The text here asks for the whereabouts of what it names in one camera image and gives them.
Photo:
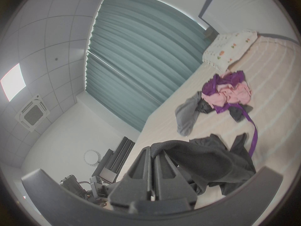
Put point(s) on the pile of clothes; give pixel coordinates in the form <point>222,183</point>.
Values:
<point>232,95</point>

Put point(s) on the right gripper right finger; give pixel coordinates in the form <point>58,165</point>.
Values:
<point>174,187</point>

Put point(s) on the grey bedside table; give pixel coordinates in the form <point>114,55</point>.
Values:
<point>210,34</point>

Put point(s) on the white printed pillow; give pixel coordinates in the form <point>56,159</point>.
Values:
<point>228,48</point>

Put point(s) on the black T-shirt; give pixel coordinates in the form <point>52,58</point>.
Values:
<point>211,159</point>

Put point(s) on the blue-green curtain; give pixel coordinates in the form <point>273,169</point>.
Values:
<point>145,39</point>
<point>117,88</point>

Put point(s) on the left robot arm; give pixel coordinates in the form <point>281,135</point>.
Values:
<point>73,185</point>

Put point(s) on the bed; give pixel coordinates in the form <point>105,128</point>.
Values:
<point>270,102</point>

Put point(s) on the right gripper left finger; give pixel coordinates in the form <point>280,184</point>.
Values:
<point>134,185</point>

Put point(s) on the grey garment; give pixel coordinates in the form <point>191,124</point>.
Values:
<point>185,116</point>

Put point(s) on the white ceiling air conditioner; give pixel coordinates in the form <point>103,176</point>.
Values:
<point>33,113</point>

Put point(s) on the round white mirror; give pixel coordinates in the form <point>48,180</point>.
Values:
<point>91,158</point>

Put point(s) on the black dressing table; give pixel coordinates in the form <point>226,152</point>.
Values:
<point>117,159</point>

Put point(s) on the ceiling light panel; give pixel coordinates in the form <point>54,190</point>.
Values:
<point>13,82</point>

